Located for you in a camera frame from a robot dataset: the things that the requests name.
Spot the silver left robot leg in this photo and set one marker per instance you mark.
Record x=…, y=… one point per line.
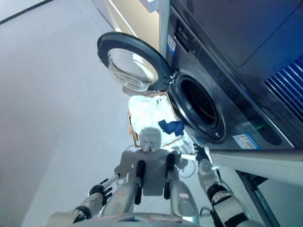
x=123, y=196

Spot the dark blue cloth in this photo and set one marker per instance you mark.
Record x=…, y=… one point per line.
x=175, y=127

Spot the black robot foot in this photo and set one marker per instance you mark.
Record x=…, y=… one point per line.
x=140, y=172
x=170, y=165

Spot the black metal frame stand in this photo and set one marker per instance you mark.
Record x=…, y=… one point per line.
x=255, y=186

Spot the white clothes pile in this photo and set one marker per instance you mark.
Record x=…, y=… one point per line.
x=146, y=111

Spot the brown wicker laundry basket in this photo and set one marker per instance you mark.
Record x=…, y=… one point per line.
x=171, y=106

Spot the silver right robot leg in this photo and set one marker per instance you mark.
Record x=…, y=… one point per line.
x=182, y=194

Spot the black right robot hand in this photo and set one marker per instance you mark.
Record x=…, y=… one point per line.
x=201, y=154

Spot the black right robot foot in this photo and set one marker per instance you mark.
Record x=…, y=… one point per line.
x=170, y=165

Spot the silver robot torso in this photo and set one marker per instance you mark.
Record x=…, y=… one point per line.
x=123, y=218

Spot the black left robot foot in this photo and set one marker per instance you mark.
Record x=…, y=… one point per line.
x=140, y=172

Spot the blue white energy label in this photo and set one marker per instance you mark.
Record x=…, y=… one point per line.
x=246, y=141

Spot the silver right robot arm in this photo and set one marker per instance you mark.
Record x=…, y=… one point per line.
x=220, y=189

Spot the small blue sticker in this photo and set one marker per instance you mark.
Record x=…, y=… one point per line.
x=172, y=45

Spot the grey front-load washing machine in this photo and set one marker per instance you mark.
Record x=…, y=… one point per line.
x=236, y=118

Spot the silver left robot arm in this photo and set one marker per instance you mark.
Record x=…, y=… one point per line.
x=85, y=205

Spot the white counter cabinet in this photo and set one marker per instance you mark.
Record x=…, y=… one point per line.
x=118, y=14

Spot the silver robot leg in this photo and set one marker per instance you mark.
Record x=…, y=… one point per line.
x=182, y=194
x=123, y=196

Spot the grey stacked dryer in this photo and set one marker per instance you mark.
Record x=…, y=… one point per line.
x=236, y=28

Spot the round black washer door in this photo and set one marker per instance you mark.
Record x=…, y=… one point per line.
x=132, y=39

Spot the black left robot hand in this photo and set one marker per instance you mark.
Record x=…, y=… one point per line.
x=99, y=189

